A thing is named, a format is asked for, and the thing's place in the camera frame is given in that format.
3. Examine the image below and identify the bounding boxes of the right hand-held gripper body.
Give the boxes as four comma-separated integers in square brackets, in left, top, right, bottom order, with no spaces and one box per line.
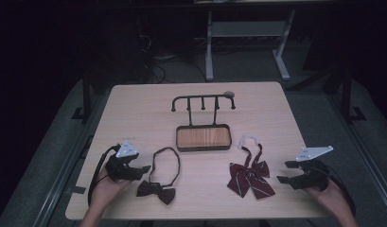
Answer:
[290,145,335,192]

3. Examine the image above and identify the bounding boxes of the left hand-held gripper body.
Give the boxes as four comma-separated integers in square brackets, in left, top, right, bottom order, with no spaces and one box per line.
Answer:
[105,139,142,183]

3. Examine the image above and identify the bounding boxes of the dark maroon bow tie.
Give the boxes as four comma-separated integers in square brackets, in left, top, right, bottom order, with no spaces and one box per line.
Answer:
[135,146,182,206]

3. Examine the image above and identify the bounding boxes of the black hook rack wooden base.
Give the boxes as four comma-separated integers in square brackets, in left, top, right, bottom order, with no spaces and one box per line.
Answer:
[170,91,237,153]

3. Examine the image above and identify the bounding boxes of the person's left hand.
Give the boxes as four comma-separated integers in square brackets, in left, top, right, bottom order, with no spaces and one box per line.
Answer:
[91,166,132,210]

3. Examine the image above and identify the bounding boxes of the person's right hand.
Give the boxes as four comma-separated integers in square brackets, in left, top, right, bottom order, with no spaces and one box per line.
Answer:
[303,179,347,219]

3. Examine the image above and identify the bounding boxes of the striped red bow tie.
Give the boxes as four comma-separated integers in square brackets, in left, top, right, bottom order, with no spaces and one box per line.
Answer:
[226,134,276,201]

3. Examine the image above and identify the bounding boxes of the grey tape strip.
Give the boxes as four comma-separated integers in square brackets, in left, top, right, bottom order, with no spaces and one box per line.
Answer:
[65,185,87,196]

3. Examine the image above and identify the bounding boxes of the black metal stand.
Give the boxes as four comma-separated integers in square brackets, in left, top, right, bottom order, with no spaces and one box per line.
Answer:
[71,70,95,123]
[337,67,368,123]

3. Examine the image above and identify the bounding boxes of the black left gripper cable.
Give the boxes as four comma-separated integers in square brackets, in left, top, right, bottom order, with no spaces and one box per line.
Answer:
[87,144,122,206]

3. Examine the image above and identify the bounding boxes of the black floor cables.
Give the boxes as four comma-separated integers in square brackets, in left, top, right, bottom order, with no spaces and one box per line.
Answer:
[140,29,208,85]

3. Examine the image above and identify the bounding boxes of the white metal desk frame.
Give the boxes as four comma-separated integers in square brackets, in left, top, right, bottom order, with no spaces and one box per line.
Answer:
[204,9,297,82]

